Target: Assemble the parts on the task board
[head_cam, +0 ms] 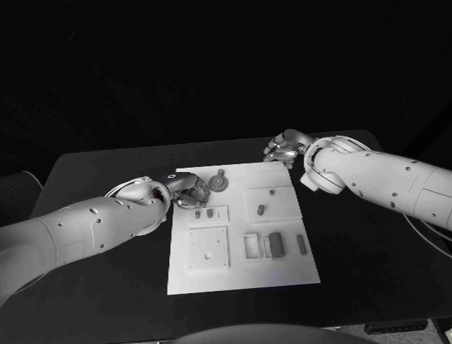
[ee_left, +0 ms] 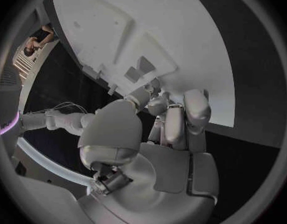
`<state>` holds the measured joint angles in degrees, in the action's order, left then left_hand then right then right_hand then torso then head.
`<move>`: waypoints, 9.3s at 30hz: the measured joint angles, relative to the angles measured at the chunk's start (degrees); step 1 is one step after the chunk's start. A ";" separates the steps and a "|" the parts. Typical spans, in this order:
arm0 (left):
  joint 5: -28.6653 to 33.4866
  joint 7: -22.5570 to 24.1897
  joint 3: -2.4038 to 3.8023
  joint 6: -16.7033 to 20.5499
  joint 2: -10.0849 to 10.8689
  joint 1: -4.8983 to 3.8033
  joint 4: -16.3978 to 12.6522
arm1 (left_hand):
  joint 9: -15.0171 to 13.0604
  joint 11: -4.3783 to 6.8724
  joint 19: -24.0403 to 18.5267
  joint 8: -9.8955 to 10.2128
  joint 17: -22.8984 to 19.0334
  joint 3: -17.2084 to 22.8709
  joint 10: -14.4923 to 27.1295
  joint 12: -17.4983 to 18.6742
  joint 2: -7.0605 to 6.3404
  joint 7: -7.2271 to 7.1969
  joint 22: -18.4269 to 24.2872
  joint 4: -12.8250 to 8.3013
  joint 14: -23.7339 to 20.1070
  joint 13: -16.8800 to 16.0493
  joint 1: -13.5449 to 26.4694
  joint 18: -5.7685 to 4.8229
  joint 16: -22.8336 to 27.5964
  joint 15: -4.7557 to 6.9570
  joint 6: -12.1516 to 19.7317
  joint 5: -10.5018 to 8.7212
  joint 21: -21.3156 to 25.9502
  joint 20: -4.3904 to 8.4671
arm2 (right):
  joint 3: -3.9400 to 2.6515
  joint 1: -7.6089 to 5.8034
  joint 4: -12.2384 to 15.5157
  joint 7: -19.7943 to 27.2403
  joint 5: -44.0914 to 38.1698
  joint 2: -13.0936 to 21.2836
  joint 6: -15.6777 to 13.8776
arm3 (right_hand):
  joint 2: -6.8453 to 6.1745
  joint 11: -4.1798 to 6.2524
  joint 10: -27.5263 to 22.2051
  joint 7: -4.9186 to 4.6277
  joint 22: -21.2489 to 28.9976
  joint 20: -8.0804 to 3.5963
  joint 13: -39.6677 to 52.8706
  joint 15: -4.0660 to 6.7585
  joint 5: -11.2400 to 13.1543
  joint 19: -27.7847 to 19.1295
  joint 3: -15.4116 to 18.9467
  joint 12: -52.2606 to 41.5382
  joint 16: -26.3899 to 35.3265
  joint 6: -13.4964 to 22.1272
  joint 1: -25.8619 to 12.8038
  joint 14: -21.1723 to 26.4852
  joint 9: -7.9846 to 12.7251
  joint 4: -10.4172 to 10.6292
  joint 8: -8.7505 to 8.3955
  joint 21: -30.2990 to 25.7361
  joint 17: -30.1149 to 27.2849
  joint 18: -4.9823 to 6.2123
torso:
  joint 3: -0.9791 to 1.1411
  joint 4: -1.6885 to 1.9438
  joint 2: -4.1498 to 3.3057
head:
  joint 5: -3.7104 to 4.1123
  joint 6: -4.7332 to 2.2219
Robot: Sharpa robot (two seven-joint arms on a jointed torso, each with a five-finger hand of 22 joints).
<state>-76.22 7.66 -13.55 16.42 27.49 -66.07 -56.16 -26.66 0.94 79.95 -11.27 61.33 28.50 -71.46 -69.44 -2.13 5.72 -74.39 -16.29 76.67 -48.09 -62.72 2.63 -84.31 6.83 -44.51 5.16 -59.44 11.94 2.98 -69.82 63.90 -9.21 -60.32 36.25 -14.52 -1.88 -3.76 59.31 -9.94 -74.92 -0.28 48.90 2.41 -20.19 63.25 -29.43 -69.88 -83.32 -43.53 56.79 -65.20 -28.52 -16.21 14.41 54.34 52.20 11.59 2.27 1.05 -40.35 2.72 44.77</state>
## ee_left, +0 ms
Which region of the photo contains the person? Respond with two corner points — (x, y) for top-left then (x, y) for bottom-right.
(22, 23), (60, 58)

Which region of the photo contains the grey block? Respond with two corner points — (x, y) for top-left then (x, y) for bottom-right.
(123, 66), (144, 84)
(136, 55), (157, 74)

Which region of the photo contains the white task board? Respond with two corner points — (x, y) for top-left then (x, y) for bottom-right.
(42, 0), (237, 128)

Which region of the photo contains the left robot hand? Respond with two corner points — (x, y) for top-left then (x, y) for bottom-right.
(77, 78), (220, 224)

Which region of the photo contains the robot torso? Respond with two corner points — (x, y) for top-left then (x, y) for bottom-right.
(0, 86), (26, 154)

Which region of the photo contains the white cable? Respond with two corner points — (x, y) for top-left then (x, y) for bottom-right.
(28, 104), (85, 115)
(52, 101), (89, 115)

